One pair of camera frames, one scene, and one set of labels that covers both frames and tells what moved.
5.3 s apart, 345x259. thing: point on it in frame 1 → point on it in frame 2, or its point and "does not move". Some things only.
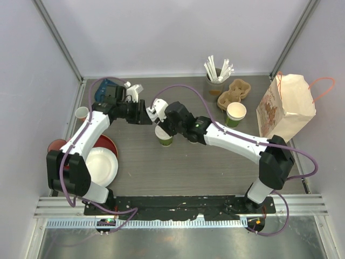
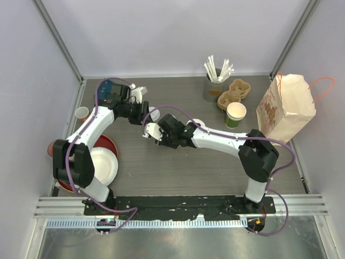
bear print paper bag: (287, 104) does not move
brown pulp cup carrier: (238, 89) does not move
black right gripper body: (171, 129) → (168, 140)
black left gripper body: (131, 111) does not move
